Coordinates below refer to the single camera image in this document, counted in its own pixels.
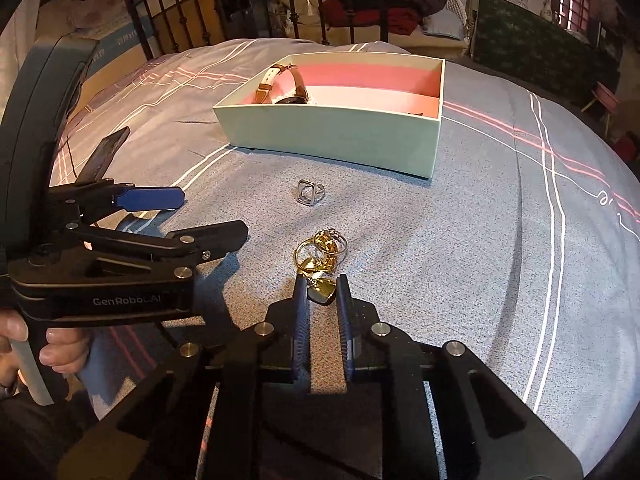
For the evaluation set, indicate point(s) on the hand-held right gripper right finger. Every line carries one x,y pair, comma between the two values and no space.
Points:
345,330

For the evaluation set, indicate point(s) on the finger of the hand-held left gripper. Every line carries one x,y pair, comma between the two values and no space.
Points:
150,199
210,240

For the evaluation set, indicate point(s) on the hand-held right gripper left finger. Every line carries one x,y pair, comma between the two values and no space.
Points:
300,330

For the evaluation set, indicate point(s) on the mint green box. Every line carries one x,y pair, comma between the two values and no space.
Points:
325,135

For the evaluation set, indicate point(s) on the person's left hand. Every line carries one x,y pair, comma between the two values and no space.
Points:
65,352

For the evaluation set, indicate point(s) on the grey plaid blanket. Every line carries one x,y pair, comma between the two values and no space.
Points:
450,235

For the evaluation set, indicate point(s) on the red cloth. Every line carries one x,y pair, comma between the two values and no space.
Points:
360,15

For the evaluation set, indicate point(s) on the light blue pillow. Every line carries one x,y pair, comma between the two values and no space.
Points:
442,25

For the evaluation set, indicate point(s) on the green patterned cloth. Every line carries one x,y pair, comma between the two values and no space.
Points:
540,50

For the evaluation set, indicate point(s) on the white wicker hanging chair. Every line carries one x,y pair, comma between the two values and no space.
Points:
455,0

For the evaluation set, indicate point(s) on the pink stool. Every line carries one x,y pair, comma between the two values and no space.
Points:
602,95

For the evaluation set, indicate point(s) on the white vase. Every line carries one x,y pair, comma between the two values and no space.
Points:
546,10

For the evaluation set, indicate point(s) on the black iron bed frame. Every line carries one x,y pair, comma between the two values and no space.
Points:
384,10

